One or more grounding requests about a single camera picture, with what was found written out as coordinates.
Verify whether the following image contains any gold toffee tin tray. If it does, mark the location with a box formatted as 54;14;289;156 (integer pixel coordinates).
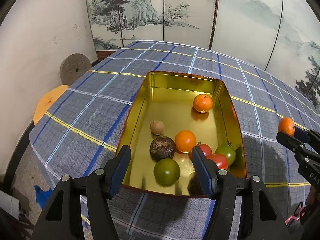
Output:
118;71;247;198

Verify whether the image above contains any grey round millstone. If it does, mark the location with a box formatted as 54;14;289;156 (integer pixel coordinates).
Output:
60;53;92;86

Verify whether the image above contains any painted folding screen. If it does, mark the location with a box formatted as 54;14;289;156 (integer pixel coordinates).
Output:
86;0;319;107

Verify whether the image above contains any blue tape scrap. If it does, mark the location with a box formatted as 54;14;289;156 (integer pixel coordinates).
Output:
34;185;52;209

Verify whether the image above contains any orange round wooden stool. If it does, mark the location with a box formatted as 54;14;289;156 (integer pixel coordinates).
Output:
33;85;69;125

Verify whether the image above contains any pink ribbon cable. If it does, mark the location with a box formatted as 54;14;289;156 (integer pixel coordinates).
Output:
285;200;309;225

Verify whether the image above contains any dark brown passion fruit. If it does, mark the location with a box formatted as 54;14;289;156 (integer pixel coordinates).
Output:
149;137;176;161

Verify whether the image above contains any green tomato small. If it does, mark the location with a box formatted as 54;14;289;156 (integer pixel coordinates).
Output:
215;144;236;166

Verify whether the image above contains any tan longan fruit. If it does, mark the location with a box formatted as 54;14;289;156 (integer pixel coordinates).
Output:
150;120;165;135

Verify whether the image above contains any small orange mandarin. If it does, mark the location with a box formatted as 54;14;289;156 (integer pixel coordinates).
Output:
278;116;295;137

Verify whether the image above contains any small red cherry tomato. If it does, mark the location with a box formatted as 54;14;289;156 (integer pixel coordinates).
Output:
199;144;212;158

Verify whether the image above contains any dark brown round fruit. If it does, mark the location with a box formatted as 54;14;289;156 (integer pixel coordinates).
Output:
187;172;204;196

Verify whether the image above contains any green tomato large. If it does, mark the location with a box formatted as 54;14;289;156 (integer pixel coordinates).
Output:
153;158;181;186

